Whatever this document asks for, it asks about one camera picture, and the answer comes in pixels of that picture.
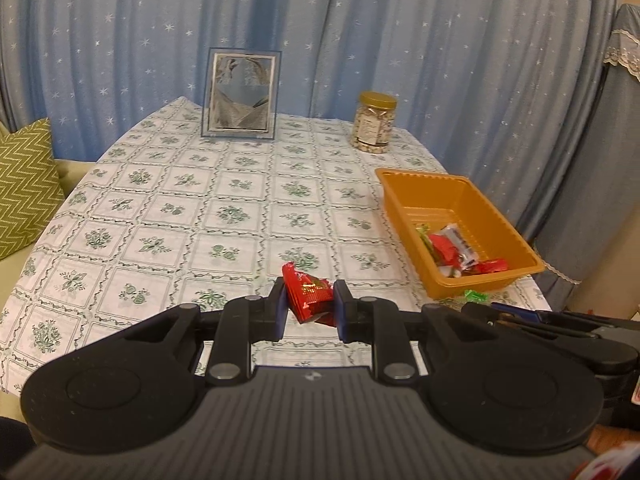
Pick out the silver picture frame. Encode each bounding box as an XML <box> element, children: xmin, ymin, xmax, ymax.
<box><xmin>201</xmin><ymin>47</ymin><xmax>282</xmax><ymax>142</ymax></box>

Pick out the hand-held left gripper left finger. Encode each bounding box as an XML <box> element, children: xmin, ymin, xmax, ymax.
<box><xmin>131</xmin><ymin>276</ymin><xmax>289</xmax><ymax>386</ymax></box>

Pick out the cream sofa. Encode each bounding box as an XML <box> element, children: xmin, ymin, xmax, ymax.
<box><xmin>0</xmin><ymin>120</ymin><xmax>101</xmax><ymax>421</ymax></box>

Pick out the orange plastic tray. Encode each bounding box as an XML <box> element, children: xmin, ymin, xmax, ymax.
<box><xmin>375</xmin><ymin>167</ymin><xmax>547</xmax><ymax>301</ymax></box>

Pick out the floral tablecloth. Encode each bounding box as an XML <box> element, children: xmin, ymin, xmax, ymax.
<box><xmin>0</xmin><ymin>96</ymin><xmax>553</xmax><ymax>396</ymax></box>

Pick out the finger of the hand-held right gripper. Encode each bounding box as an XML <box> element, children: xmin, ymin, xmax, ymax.
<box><xmin>460</xmin><ymin>302</ymin><xmax>597</xmax><ymax>344</ymax></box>
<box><xmin>492</xmin><ymin>302</ymin><xmax>640</xmax><ymax>330</ymax></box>

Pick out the green zigzag pillow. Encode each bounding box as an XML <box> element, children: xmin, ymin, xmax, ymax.
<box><xmin>0</xmin><ymin>117</ymin><xmax>66</xmax><ymax>261</ymax></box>

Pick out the blue star curtain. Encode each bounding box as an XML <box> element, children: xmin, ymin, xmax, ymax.
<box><xmin>0</xmin><ymin>0</ymin><xmax>621</xmax><ymax>241</ymax></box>

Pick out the glossy red candy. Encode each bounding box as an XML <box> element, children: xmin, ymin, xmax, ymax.
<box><xmin>281</xmin><ymin>262</ymin><xmax>336</xmax><ymax>327</ymax></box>

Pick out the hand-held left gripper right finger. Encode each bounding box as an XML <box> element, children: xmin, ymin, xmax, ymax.
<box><xmin>332</xmin><ymin>279</ymin><xmax>493</xmax><ymax>386</ymax></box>

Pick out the red white printed clothing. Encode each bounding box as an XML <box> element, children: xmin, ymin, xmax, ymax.
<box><xmin>570</xmin><ymin>441</ymin><xmax>640</xmax><ymax>480</ymax></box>

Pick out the nut jar with yellow lid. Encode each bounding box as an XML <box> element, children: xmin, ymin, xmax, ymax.
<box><xmin>351</xmin><ymin>91</ymin><xmax>398</xmax><ymax>153</ymax></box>

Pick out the blue lace-trimmed furniture cover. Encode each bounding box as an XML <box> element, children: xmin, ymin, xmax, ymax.
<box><xmin>520</xmin><ymin>4</ymin><xmax>640</xmax><ymax>306</ymax></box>

